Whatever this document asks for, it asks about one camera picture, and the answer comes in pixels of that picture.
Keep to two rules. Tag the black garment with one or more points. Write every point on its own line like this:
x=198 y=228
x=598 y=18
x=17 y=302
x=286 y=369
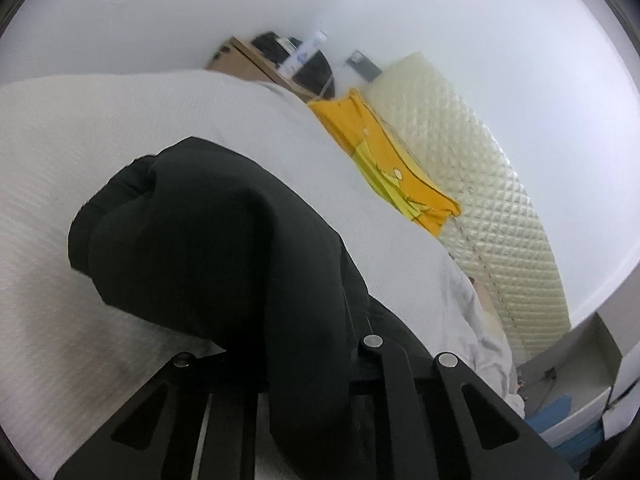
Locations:
x=215 y=240

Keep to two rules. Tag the blue cloth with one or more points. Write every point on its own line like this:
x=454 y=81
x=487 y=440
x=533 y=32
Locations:
x=555 y=410

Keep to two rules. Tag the yellow printed cloth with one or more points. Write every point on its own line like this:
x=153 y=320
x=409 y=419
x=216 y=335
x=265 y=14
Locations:
x=372 y=145

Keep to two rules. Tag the white bed sheet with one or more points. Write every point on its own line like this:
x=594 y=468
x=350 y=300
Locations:
x=100 y=125

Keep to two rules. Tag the grey wall socket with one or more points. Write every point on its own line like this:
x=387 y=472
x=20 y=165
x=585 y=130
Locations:
x=362 y=65

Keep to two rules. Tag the brown cardboard box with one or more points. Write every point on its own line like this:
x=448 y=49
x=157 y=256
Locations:
x=240 y=62

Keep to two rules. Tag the cream quilted mattress pad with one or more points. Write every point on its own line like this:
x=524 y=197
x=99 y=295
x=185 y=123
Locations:
x=470 y=170

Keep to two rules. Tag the black bag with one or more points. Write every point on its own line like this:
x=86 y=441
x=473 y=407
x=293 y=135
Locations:
x=312 y=72

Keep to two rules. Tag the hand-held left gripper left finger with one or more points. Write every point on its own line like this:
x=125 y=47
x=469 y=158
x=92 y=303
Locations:
x=227 y=410

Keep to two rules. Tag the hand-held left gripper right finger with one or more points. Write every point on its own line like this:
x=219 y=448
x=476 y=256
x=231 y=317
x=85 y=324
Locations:
x=397 y=400

